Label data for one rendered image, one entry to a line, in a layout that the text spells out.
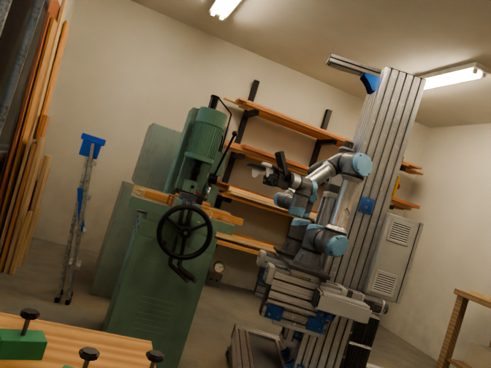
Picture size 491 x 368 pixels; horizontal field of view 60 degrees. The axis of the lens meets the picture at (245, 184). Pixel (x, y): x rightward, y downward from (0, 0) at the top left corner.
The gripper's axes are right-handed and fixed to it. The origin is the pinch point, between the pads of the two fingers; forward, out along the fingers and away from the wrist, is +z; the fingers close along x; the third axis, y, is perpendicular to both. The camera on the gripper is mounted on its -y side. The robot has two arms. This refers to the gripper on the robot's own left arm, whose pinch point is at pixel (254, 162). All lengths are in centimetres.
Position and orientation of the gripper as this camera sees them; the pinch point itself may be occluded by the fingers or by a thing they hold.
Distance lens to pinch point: 192.2
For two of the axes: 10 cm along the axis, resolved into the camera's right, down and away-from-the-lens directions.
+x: -4.9, 0.1, 8.7
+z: -8.4, -2.7, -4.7
